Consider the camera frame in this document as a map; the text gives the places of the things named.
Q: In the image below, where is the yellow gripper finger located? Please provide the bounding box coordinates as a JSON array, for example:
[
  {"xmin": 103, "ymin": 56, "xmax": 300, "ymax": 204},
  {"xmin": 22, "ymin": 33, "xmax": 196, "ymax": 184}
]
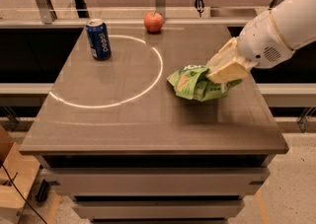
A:
[
  {"xmin": 206, "ymin": 37, "xmax": 238, "ymax": 67},
  {"xmin": 206, "ymin": 55, "xmax": 250, "ymax": 83}
]

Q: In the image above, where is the green rice chip bag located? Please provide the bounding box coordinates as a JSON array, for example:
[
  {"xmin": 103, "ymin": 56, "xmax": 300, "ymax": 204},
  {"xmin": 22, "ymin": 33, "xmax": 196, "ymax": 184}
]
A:
[{"xmin": 167, "ymin": 65, "xmax": 242, "ymax": 102}]

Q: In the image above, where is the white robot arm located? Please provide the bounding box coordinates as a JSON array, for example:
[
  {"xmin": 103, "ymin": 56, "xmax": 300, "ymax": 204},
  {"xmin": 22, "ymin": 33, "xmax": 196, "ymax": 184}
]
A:
[{"xmin": 206, "ymin": 0, "xmax": 316, "ymax": 84}]

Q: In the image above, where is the blue pepsi can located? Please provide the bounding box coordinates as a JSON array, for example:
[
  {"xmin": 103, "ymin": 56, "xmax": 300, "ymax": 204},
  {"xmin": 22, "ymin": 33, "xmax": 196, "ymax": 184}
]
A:
[{"xmin": 86, "ymin": 19, "xmax": 112, "ymax": 60}]

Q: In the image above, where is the red apple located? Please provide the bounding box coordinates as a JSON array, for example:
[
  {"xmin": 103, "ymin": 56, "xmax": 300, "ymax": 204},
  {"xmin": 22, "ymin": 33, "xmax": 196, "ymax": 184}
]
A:
[{"xmin": 143, "ymin": 12, "xmax": 164, "ymax": 33}]

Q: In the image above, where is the grey table drawer cabinet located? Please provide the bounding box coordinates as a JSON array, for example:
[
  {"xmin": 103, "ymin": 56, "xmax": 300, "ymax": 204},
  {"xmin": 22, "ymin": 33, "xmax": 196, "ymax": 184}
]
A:
[{"xmin": 34, "ymin": 154, "xmax": 276, "ymax": 224}]

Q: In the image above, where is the wooden box left floor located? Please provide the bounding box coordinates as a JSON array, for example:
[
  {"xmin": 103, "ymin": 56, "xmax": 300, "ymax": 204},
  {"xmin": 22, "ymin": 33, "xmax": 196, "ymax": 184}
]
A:
[{"xmin": 0, "ymin": 125, "xmax": 40, "ymax": 224}]

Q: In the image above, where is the metal railing frame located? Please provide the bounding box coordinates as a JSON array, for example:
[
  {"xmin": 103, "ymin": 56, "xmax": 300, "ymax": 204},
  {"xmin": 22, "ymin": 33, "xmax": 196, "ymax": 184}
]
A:
[{"xmin": 0, "ymin": 0, "xmax": 297, "ymax": 29}]

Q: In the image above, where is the black floor cable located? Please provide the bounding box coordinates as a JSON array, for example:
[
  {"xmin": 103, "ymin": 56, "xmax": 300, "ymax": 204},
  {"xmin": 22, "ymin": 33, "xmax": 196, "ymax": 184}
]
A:
[{"xmin": 0, "ymin": 160, "xmax": 49, "ymax": 224}]

